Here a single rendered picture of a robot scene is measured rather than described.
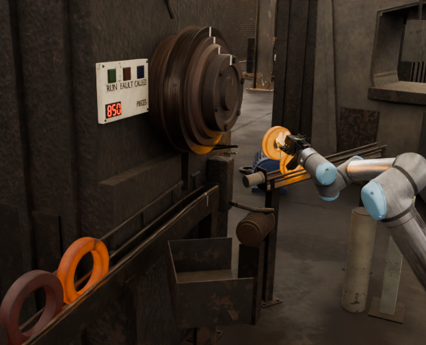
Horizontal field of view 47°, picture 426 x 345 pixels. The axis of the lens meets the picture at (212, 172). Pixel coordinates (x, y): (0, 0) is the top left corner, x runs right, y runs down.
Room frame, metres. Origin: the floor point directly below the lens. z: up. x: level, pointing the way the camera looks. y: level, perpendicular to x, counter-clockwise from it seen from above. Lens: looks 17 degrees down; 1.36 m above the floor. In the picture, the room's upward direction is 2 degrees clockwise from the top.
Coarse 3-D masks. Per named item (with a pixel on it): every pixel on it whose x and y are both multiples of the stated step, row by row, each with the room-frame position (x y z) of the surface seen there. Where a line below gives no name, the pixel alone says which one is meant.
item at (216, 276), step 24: (168, 240) 1.38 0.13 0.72; (192, 240) 1.40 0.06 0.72; (216, 240) 1.41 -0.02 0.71; (168, 264) 1.35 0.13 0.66; (192, 264) 1.40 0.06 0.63; (216, 264) 1.41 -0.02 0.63; (192, 288) 1.13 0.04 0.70; (216, 288) 1.15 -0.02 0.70; (240, 288) 1.16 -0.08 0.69; (192, 312) 1.13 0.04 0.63; (216, 312) 1.15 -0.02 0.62; (240, 312) 1.16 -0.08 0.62
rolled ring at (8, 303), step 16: (32, 272) 1.05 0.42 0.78; (48, 272) 1.07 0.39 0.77; (16, 288) 1.00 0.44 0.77; (32, 288) 1.02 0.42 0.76; (48, 288) 1.09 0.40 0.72; (16, 304) 0.98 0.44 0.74; (48, 304) 1.09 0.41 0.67; (0, 320) 0.96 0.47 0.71; (16, 320) 0.97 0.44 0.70; (48, 320) 1.07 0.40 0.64; (16, 336) 0.97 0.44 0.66
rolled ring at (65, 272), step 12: (84, 240) 1.21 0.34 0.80; (96, 240) 1.24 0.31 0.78; (72, 252) 1.16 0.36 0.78; (84, 252) 1.19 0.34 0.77; (96, 252) 1.24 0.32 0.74; (60, 264) 1.14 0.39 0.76; (72, 264) 1.14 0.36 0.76; (96, 264) 1.26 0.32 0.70; (108, 264) 1.28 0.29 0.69; (60, 276) 1.13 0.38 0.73; (72, 276) 1.14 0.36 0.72; (96, 276) 1.25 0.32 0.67; (72, 288) 1.14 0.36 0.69; (84, 288) 1.22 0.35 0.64; (72, 300) 1.14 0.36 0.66
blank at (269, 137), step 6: (276, 126) 2.26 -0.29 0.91; (270, 132) 2.22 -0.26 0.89; (276, 132) 2.23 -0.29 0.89; (282, 132) 2.25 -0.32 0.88; (264, 138) 2.22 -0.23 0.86; (270, 138) 2.21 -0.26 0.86; (264, 144) 2.21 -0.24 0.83; (270, 144) 2.21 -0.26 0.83; (264, 150) 2.22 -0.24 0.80; (270, 150) 2.21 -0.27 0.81; (276, 150) 2.23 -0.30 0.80; (270, 156) 2.21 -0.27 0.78; (276, 156) 2.23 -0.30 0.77; (282, 156) 2.25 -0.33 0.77
